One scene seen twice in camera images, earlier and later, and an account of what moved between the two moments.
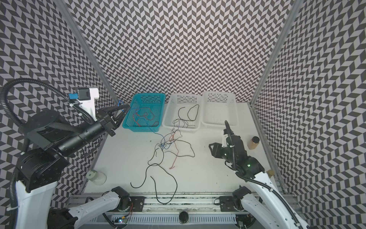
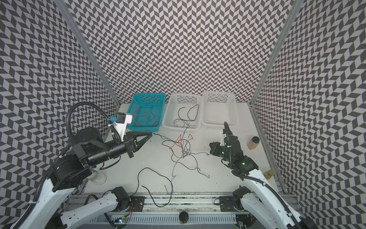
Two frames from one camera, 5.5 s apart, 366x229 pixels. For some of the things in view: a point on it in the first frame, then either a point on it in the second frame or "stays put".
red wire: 142,116 stays put
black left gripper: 105,121 -> 129,141
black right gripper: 226,149 stays put
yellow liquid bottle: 270,172 stays put
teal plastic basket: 146,113 stays put
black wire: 189,119 stays put
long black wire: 171,200 -> 148,190
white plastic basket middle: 182,112 stays put
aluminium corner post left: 63,8 stays put
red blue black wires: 169,142 -> 180,149
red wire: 140,126 -> 134,119
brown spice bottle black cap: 252,143 stays put
